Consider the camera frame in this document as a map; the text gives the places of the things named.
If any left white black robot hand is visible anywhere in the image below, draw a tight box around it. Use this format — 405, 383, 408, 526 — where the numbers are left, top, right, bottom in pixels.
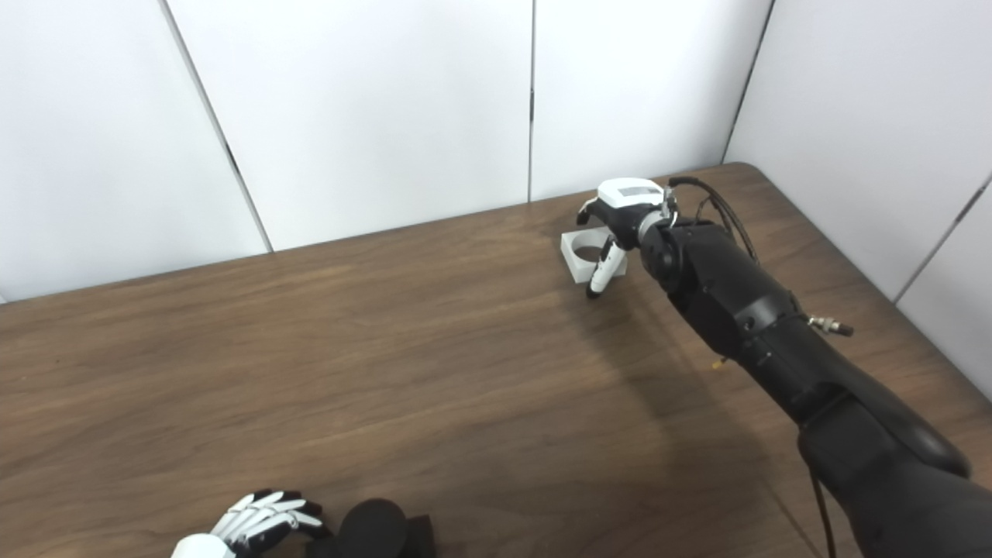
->
170, 489, 334, 558

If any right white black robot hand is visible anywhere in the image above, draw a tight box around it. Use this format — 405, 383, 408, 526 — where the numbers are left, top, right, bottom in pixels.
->
577, 178, 679, 299

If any white square piece with hole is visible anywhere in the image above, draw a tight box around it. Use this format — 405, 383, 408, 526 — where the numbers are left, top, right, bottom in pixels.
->
560, 228, 629, 284

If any black peg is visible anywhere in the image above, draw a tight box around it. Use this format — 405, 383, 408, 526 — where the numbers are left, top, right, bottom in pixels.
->
306, 498, 436, 558

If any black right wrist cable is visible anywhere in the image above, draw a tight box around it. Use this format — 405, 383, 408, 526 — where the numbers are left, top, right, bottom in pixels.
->
668, 177, 760, 264

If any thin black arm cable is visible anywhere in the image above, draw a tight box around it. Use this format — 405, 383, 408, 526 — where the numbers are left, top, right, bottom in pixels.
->
809, 463, 839, 558

